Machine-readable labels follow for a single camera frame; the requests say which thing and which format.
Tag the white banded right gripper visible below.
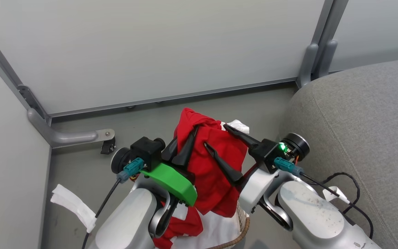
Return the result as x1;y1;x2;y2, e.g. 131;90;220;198
204;124;279;214

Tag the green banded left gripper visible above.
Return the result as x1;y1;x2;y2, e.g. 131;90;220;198
140;126;199;207

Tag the red and white clothing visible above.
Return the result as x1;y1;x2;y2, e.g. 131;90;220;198
152;107;251;249

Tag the white basket liner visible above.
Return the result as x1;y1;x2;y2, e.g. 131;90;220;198
171;204;241;249

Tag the black caster wheel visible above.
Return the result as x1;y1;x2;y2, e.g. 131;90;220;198
101;137;116;155

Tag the grey rounded partition foot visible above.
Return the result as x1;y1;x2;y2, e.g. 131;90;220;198
296;43;319;89
318;40;338;79

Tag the grey fabric sofa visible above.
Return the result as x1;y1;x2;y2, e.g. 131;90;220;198
278;57;398;249

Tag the teal left cable connector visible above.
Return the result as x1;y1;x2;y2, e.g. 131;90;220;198
117;157;145;183

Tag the teal cable connector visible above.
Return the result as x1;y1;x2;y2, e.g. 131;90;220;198
117;157;145;183
274;157;304;177

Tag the teal right cable connector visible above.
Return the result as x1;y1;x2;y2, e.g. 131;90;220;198
274;157;304;177

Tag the grey metal partition bottom rail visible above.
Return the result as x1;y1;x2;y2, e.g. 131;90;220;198
49;78;298;118

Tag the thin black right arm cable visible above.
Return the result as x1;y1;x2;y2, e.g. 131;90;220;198
301;172;374;239

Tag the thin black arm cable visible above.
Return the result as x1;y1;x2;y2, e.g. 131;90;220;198
82;178;122;249
301;172;374;239

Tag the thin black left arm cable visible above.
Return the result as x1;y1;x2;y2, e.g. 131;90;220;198
82;178;122;249

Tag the small white cable tape label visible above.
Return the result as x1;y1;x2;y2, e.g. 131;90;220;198
323;186;350;204

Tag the grey curved partition foot bracket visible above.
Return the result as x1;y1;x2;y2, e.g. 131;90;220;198
27;108;115;148

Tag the large white cable tape label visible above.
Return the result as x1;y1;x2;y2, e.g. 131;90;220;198
50;184;97;234

